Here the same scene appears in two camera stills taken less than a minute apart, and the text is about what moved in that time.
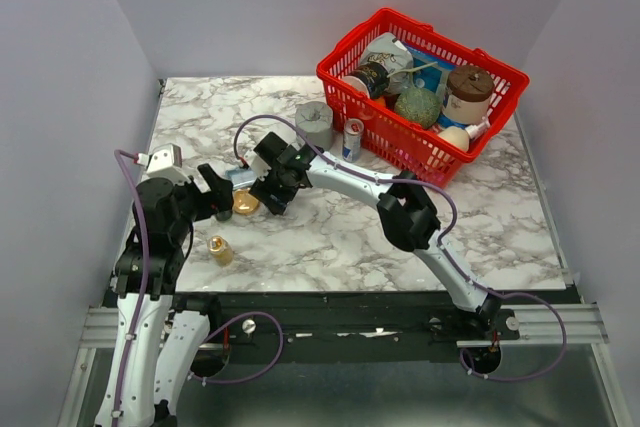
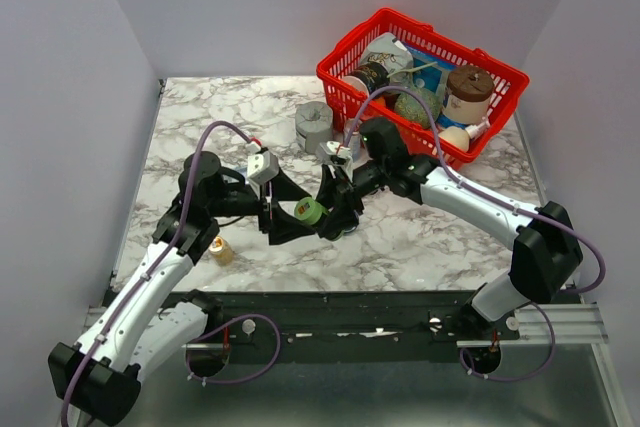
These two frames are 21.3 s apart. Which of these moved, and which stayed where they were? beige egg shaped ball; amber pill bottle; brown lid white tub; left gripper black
Moved: left gripper black
Stayed: beige egg shaped ball; amber pill bottle; brown lid white tub
